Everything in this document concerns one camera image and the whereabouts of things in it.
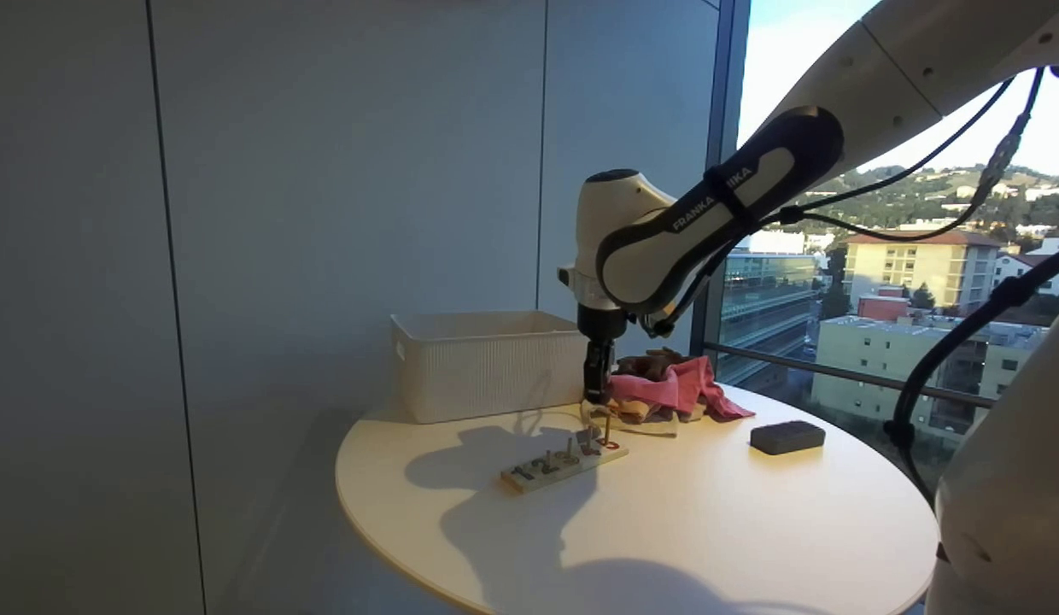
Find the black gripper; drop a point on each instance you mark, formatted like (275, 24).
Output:
(601, 337)

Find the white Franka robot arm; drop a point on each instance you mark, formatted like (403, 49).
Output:
(918, 69)

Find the dark brown cloth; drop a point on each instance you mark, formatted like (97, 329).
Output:
(650, 364)

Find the pink cloth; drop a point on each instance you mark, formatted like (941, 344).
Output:
(683, 394)

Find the white power strip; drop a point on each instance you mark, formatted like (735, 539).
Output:
(549, 467)

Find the white plastic bin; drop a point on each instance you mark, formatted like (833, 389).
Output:
(483, 364)

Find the black rectangular case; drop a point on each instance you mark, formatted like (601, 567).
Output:
(787, 435)

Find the window railing bar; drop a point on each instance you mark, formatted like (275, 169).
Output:
(848, 378)

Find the pale green building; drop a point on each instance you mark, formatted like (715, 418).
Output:
(881, 361)

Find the yellow building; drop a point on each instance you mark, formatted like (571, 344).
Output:
(911, 268)

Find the white building red roof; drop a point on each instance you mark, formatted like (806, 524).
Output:
(1036, 273)

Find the dark window frame post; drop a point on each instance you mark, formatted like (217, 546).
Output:
(717, 329)

